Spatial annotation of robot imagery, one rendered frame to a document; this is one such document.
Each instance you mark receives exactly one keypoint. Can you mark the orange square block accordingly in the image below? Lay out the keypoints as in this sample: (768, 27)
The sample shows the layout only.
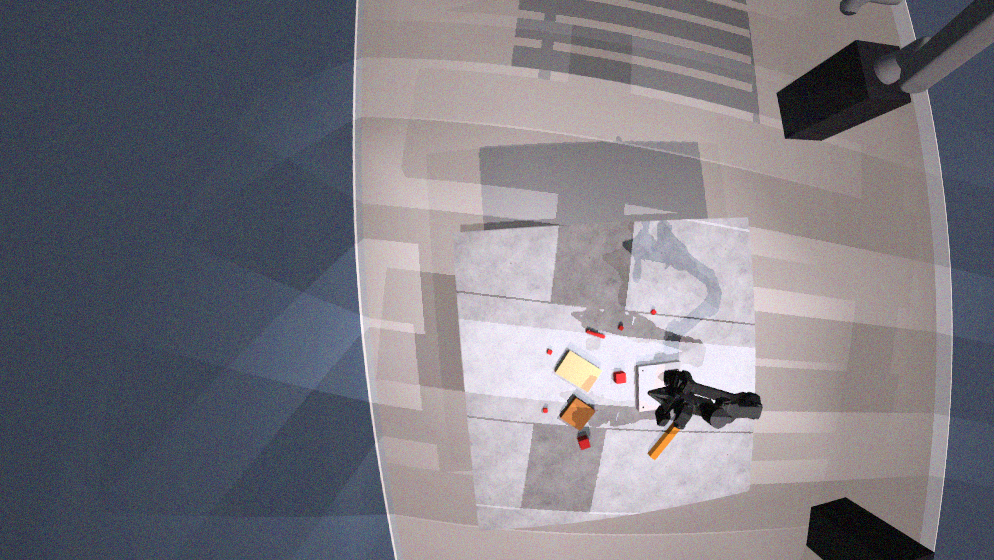
(577, 413)

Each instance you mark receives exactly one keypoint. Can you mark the orange flat bar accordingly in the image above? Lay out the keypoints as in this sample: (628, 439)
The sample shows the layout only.
(665, 439)

